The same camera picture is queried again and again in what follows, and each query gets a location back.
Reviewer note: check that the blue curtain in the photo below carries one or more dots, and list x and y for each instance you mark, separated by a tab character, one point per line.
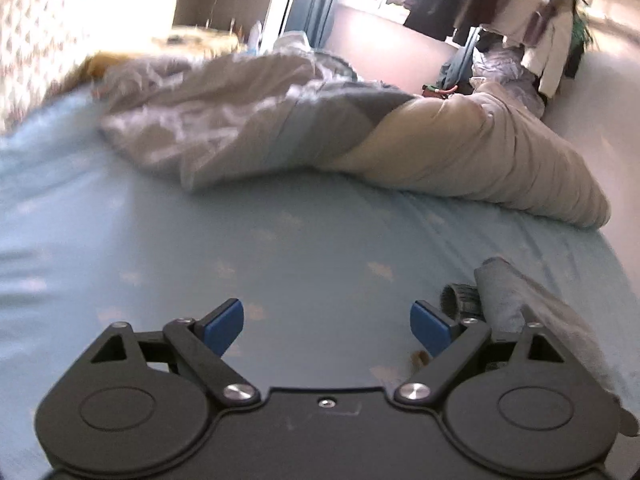
312	2

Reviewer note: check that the clothes rack with hanging garments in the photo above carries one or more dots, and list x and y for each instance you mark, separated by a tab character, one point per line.
540	15

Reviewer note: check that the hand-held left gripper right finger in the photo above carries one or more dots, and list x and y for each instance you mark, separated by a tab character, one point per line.
429	329

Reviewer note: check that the light blue bed sheet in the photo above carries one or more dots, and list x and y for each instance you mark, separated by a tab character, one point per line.
250	240

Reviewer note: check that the beige rolled blanket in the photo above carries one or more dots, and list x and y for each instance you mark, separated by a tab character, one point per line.
480	155

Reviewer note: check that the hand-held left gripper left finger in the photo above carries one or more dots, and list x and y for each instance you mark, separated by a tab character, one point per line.
226	325

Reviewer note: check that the patterned headboard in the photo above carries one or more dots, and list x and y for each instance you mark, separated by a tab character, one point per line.
55	30

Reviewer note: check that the grey pants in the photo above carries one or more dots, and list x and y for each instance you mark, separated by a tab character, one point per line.
505	300

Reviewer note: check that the yellow pillow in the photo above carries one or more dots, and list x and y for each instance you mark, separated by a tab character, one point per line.
200	40

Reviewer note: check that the pile of crumpled clothes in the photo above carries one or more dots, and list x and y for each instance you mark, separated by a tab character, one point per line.
500	72

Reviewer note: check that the grey crumpled duvet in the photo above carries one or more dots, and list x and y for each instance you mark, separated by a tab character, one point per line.
210	110

